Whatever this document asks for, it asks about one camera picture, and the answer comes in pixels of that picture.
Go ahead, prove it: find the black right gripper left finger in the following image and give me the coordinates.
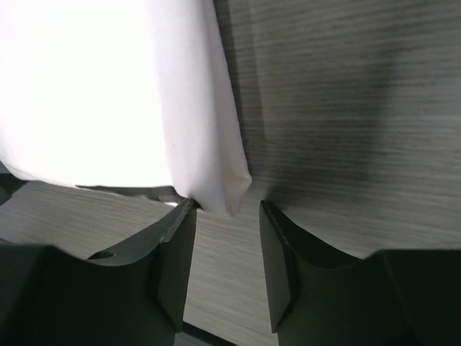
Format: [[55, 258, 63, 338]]
[[1, 199, 197, 345]]

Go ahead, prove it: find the white t-shirt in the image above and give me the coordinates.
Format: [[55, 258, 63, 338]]
[[1, 1, 251, 216]]

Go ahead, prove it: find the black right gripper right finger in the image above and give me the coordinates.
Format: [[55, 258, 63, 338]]
[[259, 200, 460, 345]]

